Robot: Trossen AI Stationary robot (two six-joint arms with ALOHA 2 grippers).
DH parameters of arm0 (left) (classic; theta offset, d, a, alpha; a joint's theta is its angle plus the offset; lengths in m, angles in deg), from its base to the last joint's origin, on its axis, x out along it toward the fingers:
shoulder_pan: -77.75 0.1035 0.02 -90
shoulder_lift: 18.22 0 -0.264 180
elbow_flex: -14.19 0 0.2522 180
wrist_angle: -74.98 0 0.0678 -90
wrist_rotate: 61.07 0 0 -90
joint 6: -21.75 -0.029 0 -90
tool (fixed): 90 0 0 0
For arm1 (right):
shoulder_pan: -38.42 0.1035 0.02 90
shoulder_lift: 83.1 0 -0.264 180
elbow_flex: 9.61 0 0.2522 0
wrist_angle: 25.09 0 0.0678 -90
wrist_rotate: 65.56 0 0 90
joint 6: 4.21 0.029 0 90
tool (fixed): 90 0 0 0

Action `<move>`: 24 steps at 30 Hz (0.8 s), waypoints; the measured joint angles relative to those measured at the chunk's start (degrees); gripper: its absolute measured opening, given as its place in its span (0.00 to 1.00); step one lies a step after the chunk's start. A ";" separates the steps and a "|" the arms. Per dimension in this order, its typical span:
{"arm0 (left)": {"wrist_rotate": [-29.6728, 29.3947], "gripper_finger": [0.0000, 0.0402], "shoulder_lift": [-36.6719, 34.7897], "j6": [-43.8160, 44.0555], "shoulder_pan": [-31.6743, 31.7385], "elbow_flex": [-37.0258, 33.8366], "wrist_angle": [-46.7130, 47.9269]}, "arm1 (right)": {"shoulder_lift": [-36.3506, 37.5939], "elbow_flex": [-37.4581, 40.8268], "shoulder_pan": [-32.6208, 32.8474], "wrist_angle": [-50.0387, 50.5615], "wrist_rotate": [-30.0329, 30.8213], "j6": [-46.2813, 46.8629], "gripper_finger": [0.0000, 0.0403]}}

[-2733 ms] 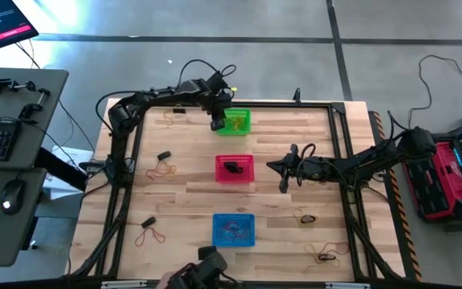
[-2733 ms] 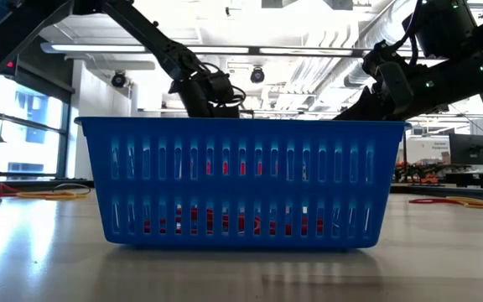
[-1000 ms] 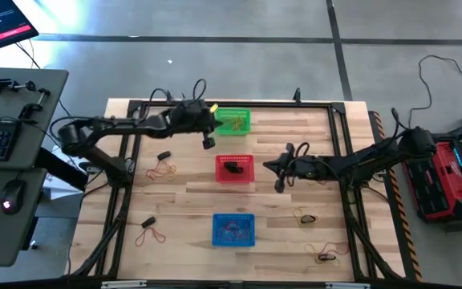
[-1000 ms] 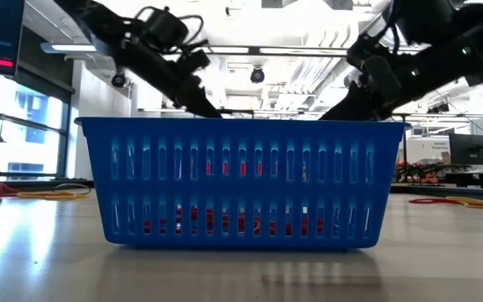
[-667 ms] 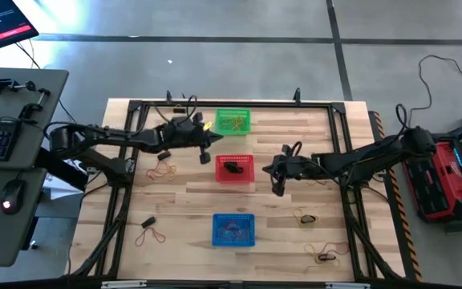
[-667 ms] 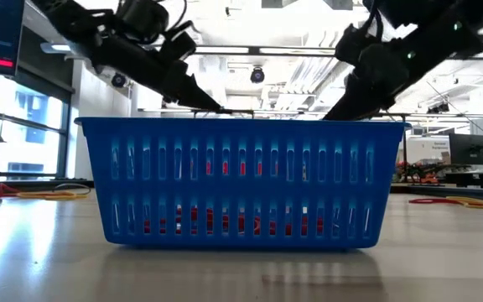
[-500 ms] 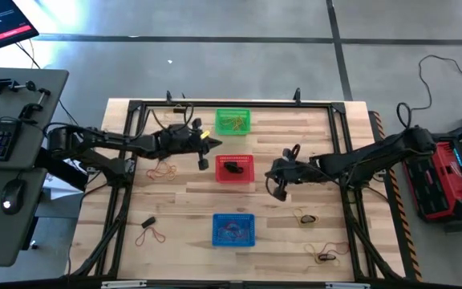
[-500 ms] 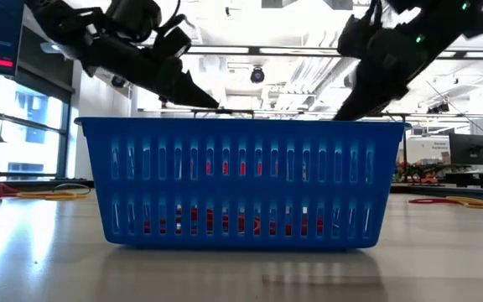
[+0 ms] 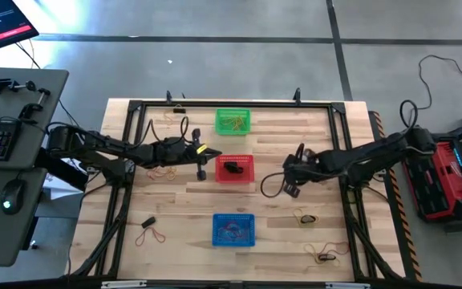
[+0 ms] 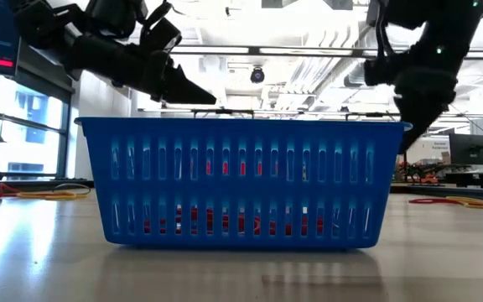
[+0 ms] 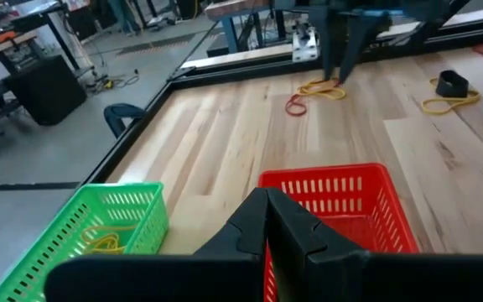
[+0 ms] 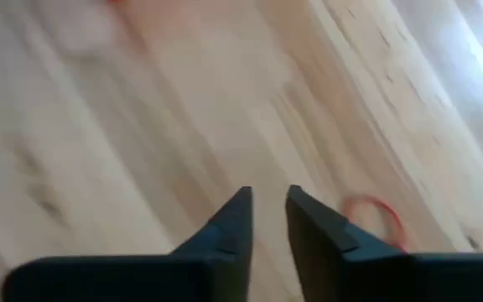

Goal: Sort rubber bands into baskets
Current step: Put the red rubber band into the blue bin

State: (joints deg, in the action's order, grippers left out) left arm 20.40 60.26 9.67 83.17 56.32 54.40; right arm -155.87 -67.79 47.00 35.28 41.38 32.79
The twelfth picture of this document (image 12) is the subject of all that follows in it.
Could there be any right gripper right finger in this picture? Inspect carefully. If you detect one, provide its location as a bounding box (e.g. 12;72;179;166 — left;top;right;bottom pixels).
285;184;483;302

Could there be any red rubber band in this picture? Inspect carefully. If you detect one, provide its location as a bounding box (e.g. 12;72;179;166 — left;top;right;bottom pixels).
343;194;410;253

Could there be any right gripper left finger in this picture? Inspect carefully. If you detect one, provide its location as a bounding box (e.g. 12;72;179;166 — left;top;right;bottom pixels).
0;185;254;302

